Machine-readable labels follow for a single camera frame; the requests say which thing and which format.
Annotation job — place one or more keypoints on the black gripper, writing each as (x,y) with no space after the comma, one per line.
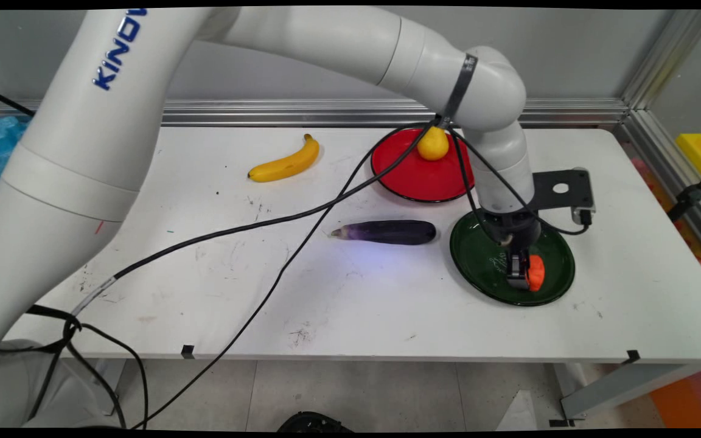
(512,231)

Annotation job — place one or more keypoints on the orange toy fruit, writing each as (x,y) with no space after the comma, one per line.
(536,274)

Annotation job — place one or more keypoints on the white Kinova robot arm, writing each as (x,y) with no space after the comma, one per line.
(83,152)

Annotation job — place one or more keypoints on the dark green round plate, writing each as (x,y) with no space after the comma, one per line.
(478,261)

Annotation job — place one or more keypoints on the purple eggplant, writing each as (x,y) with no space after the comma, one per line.
(393,232)

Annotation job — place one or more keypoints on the red round plate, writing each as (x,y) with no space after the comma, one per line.
(417,179)

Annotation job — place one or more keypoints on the black tape marker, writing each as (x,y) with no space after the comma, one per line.
(633,356)
(188,351)

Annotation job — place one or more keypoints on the yellow pear toy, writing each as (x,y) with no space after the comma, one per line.
(433,148)

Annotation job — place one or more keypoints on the grey table support beam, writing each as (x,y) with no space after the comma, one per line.
(618,389)

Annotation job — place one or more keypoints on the pink foam mat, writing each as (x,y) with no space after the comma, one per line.
(700,258)

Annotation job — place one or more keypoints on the orange box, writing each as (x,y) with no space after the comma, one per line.
(691,401)

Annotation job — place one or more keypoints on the yellow banana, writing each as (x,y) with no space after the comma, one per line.
(286,165)

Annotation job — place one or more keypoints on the black round floor object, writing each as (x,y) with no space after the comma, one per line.
(314,423)

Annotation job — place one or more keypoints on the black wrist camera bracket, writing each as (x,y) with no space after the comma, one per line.
(545,191)

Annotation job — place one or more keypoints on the small silver wrist camera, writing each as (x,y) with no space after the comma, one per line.
(583,216)

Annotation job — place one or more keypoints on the aluminium side frame rail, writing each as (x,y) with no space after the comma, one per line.
(673,176)

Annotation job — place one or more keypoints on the aluminium frame post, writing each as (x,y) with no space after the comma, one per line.
(667,55)

